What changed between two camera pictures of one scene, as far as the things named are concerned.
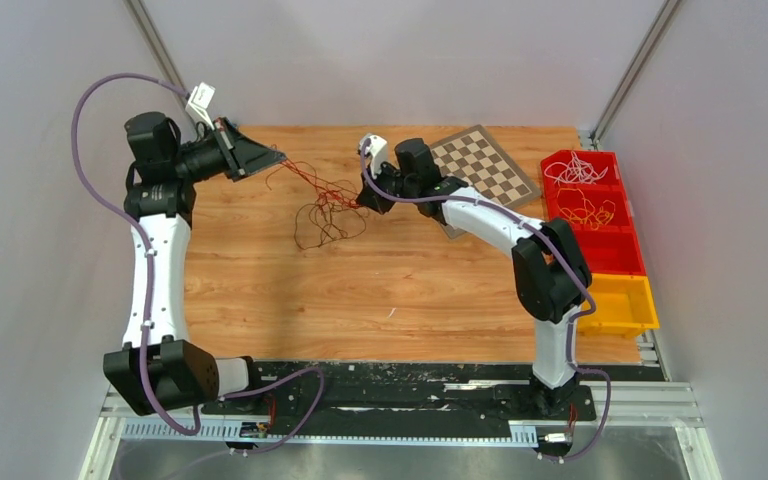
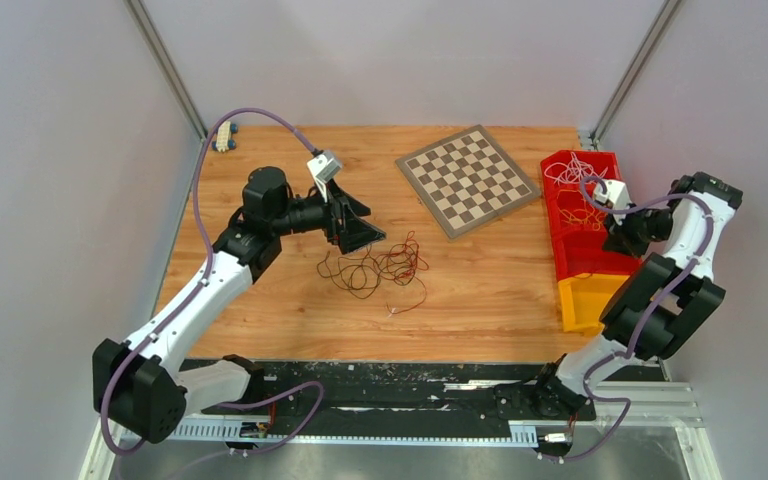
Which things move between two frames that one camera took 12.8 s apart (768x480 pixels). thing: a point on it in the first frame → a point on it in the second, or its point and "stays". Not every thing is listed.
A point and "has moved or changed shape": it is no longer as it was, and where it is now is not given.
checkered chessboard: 475,157 stays
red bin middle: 591,206 stays
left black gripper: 239,156 → 354,232
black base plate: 567,391 stays
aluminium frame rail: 178,413 stays
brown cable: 339,212 has moved or changed shape
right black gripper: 374,199 → 616,242
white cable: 575,171 stays
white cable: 580,171 stays
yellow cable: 573,205 stays
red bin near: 610,249 stays
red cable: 325,194 → 399,266
